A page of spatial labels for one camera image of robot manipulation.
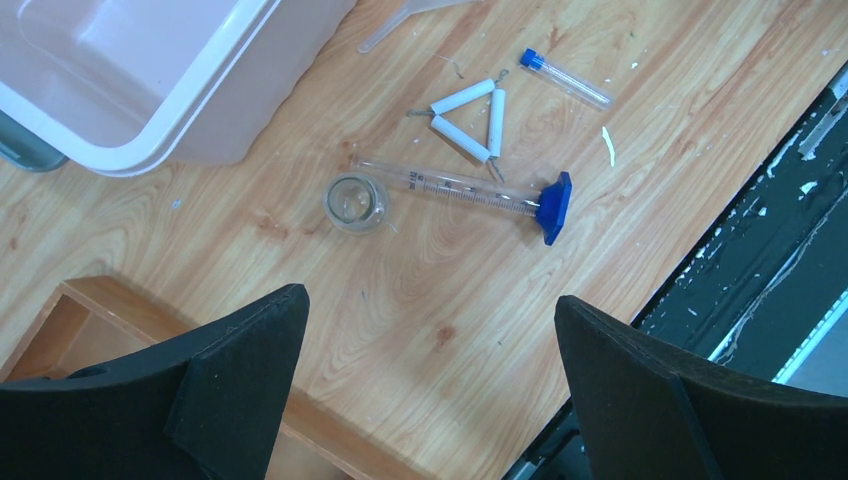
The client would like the wooden compartment tray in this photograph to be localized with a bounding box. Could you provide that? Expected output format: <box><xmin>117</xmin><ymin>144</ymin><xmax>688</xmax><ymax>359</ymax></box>
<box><xmin>0</xmin><ymin>275</ymin><xmax>425</xmax><ymax>480</ymax></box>

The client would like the small glass flask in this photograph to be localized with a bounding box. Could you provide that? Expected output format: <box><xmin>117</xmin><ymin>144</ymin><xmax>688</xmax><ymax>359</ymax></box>
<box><xmin>323</xmin><ymin>172</ymin><xmax>391</xmax><ymax>235</ymax></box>

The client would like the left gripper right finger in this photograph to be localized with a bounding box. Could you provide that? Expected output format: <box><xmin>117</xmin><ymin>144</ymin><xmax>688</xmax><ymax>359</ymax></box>
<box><xmin>554</xmin><ymin>295</ymin><xmax>847</xmax><ymax>479</ymax></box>

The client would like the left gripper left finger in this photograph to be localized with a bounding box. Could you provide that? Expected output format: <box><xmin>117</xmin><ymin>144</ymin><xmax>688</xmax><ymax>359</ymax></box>
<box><xmin>0</xmin><ymin>283</ymin><xmax>311</xmax><ymax>480</ymax></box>

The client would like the pink plastic bin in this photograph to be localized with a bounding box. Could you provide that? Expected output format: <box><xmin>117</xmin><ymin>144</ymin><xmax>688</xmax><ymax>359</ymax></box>
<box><xmin>1</xmin><ymin>0</ymin><xmax>353</xmax><ymax>177</ymax></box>

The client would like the glass graduated tube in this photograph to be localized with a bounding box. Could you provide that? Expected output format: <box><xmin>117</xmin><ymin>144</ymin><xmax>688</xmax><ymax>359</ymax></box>
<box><xmin>353</xmin><ymin>155</ymin><xmax>541</xmax><ymax>216</ymax></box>

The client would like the clay pipe triangle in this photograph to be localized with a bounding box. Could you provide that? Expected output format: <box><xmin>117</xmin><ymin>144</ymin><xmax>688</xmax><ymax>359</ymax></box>
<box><xmin>406</xmin><ymin>69</ymin><xmax>509</xmax><ymax>182</ymax></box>

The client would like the clear plastic funnel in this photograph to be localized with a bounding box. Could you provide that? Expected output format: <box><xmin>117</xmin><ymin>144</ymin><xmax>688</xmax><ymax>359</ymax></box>
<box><xmin>357</xmin><ymin>0</ymin><xmax>471</xmax><ymax>54</ymax></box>

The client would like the blue capped tube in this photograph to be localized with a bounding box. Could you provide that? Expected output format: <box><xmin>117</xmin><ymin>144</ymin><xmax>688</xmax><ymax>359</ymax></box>
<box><xmin>519</xmin><ymin>48</ymin><xmax>613</xmax><ymax>110</ymax></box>

